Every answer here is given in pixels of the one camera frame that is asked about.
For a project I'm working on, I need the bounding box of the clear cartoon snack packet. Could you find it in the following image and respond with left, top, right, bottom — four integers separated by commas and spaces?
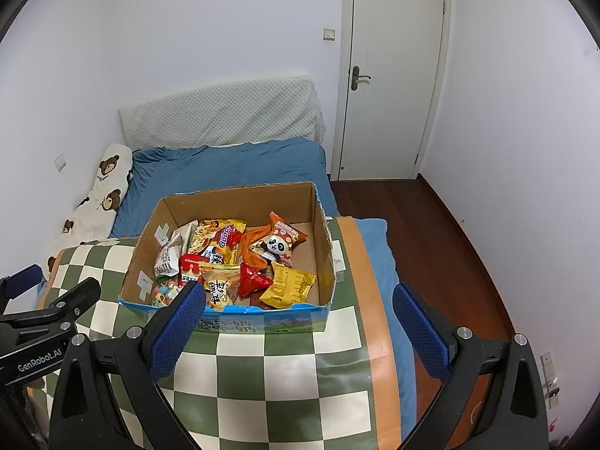
201, 267, 241, 311

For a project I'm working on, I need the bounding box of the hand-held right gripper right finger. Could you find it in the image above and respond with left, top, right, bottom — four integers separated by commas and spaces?
393, 282, 549, 450

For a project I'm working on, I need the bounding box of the colourful candy packet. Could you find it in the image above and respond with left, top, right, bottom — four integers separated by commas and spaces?
149, 279, 188, 308

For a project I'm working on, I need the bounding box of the red white noodle packet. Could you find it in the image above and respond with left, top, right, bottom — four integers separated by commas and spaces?
179, 250, 226, 287

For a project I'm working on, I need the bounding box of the green checkered blanket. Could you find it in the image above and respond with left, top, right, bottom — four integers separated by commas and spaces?
40, 216, 401, 450

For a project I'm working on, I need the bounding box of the orange snack packet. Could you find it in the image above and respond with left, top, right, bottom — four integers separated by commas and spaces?
239, 225, 309, 270

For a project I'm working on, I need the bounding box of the blue bed sheet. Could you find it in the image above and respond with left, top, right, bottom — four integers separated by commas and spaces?
110, 138, 418, 432

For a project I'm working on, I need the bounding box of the red triangular snack packet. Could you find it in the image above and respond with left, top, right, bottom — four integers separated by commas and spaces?
237, 262, 273, 298

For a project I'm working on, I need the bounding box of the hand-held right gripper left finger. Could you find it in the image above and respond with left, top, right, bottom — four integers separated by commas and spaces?
49, 281, 221, 450

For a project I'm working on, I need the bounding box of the red panda snack packet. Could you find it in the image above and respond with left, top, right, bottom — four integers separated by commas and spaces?
255, 212, 301, 266

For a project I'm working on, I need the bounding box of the bear print pillow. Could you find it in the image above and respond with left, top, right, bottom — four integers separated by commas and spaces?
44, 144, 133, 273

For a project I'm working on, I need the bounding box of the yellow noodle packet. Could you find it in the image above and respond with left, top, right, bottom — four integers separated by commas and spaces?
187, 218, 247, 266

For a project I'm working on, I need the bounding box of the yellow snack packet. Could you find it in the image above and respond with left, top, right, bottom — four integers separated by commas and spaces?
259, 262, 318, 309

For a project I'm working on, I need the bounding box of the grey snack packet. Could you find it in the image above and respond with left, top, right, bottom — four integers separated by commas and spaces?
154, 220, 198, 278

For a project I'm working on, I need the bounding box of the cardboard box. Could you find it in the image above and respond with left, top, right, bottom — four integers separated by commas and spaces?
118, 181, 337, 333

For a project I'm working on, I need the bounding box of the white door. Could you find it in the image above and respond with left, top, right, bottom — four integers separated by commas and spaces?
338, 0, 452, 181

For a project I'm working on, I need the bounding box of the white headboard cushion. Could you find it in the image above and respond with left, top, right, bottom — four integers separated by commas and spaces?
118, 76, 326, 151

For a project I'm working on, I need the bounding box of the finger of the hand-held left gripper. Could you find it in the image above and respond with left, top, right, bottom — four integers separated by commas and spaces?
37, 277, 102, 325
0, 264, 44, 303

